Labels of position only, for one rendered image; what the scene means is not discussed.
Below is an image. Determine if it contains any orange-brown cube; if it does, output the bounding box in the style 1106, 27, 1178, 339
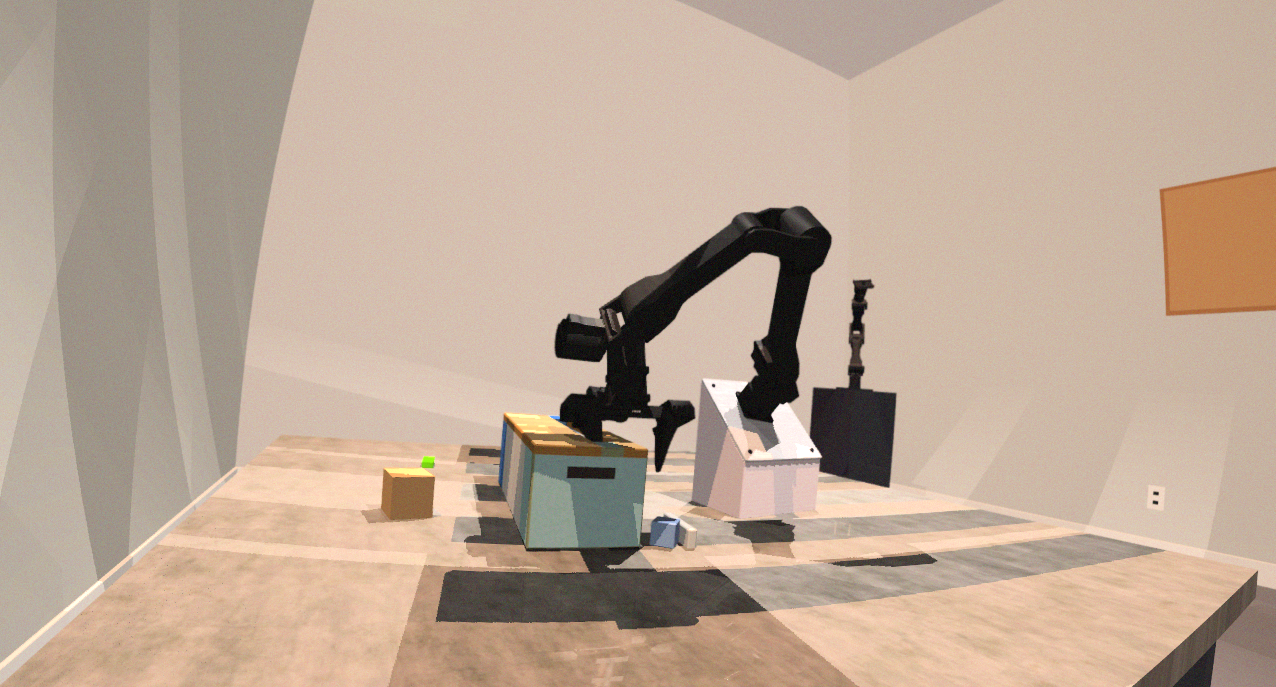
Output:
382, 467, 435, 520

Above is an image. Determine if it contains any blue cube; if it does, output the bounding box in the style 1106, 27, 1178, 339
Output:
649, 516, 681, 549

